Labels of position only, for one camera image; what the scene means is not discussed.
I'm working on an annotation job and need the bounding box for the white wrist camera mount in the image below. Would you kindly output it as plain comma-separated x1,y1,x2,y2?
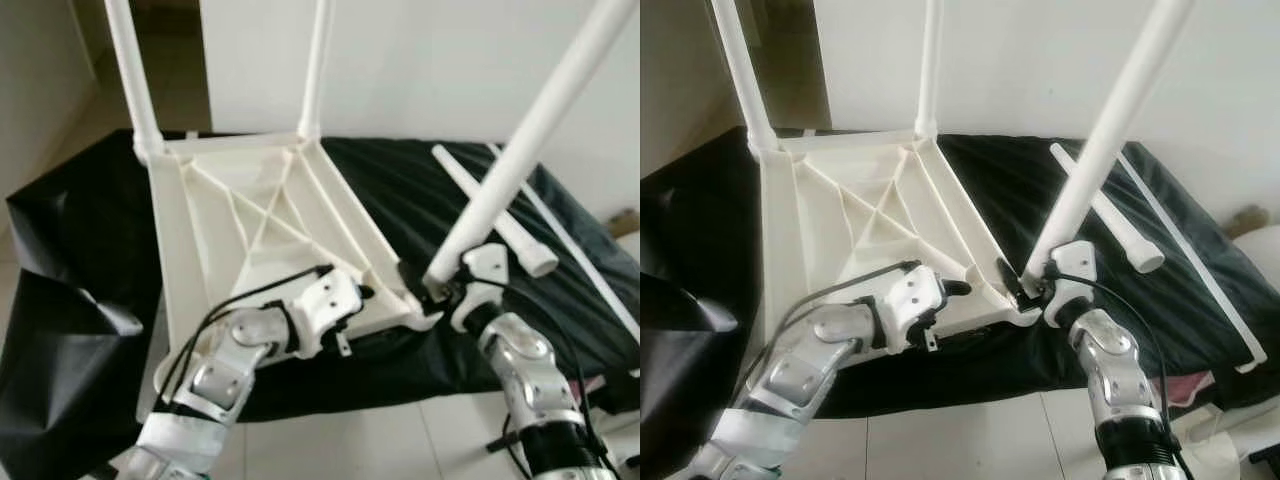
450,243,513,333
295,268,363,359
880,265,946,351
1043,240,1098,326

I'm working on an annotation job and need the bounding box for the black table cloth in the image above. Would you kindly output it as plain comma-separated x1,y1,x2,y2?
0,128,641,480
640,125,1280,471

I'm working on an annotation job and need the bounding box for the white round stand base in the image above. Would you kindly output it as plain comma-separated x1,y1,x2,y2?
1190,410,1251,480

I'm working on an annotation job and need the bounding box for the white plastic children table top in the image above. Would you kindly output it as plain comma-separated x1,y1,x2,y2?
135,132,446,423
758,130,1043,346

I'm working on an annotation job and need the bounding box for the pink cloth item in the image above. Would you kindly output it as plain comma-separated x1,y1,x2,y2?
1170,372,1216,406

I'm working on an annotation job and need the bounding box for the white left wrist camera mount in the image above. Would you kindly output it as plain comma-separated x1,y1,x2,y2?
295,268,363,359
880,265,946,351

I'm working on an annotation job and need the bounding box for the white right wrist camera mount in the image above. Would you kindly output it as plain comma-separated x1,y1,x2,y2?
450,243,513,333
1043,240,1098,326

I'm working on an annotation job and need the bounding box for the long white strip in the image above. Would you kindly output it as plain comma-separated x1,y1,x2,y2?
488,143,641,379
1112,148,1269,375

